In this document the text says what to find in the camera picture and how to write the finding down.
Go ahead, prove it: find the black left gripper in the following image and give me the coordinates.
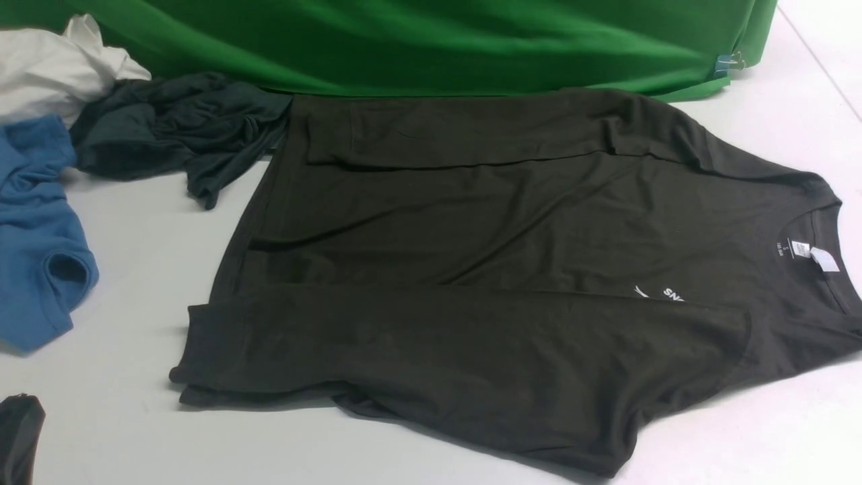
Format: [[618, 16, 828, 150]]
[[1, 394, 46, 484]]

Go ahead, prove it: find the blue garment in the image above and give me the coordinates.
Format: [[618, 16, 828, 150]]
[[1, 115, 99, 355]]

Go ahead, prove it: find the dark teal crumpled garment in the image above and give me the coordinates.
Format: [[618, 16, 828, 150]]
[[69, 73, 293, 211]]

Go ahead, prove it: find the white garment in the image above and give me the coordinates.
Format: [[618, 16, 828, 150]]
[[1, 13, 152, 128]]

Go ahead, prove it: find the green backdrop cloth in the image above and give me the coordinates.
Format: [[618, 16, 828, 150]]
[[1, 1, 778, 102]]

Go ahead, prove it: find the blue binder clip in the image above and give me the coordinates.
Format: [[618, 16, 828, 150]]
[[713, 51, 746, 79]]

